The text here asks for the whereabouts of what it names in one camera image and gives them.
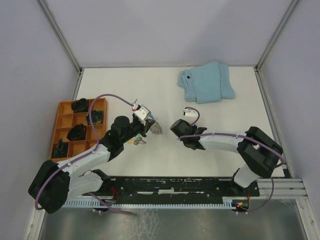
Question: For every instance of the orange compartment tray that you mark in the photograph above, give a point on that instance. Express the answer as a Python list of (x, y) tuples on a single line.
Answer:
[(73, 133)]

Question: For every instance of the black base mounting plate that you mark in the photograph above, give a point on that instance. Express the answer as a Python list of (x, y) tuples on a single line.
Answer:
[(214, 186)]

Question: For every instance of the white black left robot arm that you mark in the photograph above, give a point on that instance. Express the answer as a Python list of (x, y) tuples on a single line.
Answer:
[(55, 183)]

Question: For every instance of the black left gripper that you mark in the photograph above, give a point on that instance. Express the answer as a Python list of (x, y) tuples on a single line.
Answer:
[(149, 123)]

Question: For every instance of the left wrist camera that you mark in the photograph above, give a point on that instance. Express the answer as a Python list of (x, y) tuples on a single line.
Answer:
[(142, 113)]

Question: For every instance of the key with red tag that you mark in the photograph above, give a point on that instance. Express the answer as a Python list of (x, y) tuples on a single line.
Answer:
[(135, 105)]

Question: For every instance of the aluminium frame rail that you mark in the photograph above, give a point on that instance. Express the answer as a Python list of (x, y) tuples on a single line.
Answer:
[(290, 69)]

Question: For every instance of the key with green tag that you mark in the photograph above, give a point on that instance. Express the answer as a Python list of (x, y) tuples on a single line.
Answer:
[(139, 138)]

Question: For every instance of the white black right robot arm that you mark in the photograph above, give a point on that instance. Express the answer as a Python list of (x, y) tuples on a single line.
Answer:
[(261, 154)]

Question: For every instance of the light blue folded cloth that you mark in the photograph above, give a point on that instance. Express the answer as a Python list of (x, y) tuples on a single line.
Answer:
[(207, 83)]

